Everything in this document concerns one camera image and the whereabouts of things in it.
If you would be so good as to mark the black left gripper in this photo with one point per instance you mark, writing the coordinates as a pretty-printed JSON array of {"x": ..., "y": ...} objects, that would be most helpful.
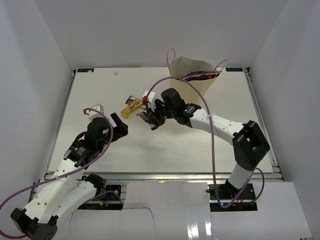
[{"x": 121, "y": 130}]

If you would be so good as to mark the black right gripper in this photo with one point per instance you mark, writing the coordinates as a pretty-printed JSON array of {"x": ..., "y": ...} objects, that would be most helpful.
[{"x": 154, "y": 117}]

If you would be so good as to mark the brown Hershey's chocolate bar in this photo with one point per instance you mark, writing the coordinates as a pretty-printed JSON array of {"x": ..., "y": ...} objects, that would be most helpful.
[{"x": 144, "y": 116}]

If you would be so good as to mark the yellow M&M's packet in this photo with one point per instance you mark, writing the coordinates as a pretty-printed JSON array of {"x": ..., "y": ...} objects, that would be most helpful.
[{"x": 135, "y": 104}]

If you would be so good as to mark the dark purple nut snack bag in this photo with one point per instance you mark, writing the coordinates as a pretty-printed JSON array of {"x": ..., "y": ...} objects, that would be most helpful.
[{"x": 201, "y": 75}]

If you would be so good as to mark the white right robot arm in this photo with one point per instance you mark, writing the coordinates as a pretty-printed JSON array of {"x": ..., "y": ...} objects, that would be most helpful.
[{"x": 247, "y": 139}]

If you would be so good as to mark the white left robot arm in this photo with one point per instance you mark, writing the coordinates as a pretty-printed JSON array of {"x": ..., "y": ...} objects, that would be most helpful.
[{"x": 38, "y": 220}]

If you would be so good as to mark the beige paper bag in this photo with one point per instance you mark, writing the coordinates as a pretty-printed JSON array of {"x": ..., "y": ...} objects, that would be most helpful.
[{"x": 190, "y": 91}]

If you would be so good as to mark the brown chocolate bar wrapper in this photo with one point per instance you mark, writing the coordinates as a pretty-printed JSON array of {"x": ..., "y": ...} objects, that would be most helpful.
[{"x": 129, "y": 100}]

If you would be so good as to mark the left blue table label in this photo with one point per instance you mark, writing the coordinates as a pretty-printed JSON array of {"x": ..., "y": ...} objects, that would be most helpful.
[{"x": 85, "y": 70}]

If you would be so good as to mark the blue table label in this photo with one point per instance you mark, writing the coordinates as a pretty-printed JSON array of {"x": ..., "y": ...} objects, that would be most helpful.
[
  {"x": 85, "y": 70},
  {"x": 234, "y": 69}
]

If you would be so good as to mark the right blue table label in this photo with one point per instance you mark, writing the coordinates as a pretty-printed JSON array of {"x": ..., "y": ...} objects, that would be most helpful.
[{"x": 234, "y": 69}]

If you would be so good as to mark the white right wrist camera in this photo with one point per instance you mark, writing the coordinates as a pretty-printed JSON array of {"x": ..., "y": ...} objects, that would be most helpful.
[{"x": 148, "y": 97}]

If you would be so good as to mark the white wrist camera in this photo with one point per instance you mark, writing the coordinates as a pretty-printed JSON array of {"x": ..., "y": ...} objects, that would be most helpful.
[
  {"x": 148, "y": 97},
  {"x": 96, "y": 111}
]

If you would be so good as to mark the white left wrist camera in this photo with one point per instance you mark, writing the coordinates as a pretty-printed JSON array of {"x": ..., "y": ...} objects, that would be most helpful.
[{"x": 96, "y": 111}]

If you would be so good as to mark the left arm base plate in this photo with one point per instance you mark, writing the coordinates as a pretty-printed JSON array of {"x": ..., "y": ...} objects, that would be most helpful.
[{"x": 107, "y": 193}]

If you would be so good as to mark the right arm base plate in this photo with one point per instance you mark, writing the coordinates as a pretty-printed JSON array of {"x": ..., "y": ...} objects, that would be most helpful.
[{"x": 244, "y": 203}]

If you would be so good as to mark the aluminium front rail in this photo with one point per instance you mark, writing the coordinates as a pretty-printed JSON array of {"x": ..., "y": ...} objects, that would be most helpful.
[{"x": 207, "y": 177}]

